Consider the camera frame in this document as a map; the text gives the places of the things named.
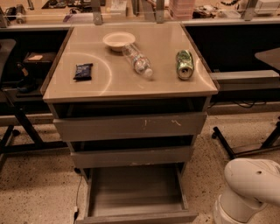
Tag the grey drawer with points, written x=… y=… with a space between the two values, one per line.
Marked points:
x=110 y=120
x=144 y=194
x=134 y=151

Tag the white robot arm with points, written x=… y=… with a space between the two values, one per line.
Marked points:
x=252 y=184

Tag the grey drawer cabinet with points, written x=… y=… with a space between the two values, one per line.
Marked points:
x=114 y=79

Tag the clear plastic water bottle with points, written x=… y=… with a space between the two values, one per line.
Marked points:
x=138 y=61

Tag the green soda can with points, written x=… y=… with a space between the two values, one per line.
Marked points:
x=184 y=64

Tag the dark blue snack packet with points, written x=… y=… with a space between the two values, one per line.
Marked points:
x=83 y=72

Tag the white bowl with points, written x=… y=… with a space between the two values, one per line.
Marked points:
x=117 y=40

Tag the pink storage box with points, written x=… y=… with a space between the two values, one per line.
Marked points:
x=181 y=9

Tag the dark box on shelf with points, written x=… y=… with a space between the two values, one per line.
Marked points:
x=39 y=59

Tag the black office chair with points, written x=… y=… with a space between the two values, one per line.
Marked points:
x=6 y=47

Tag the long back workbench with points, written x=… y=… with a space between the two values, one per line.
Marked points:
x=48 y=21

